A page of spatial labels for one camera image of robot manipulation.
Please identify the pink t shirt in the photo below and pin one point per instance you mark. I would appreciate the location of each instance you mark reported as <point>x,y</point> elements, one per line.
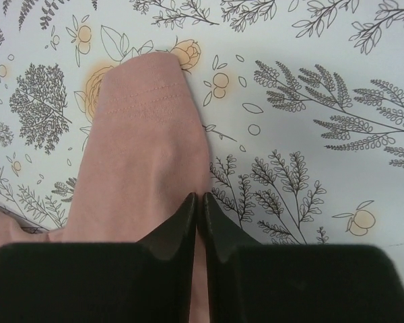
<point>146,152</point>

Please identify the floral patterned table mat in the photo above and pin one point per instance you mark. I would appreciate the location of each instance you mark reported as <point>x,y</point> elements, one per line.
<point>302,102</point>

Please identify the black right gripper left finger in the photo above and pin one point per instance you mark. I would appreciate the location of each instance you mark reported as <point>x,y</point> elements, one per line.
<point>145,281</point>

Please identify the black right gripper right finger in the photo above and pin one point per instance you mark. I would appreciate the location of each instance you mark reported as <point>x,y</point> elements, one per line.
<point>253,282</point>

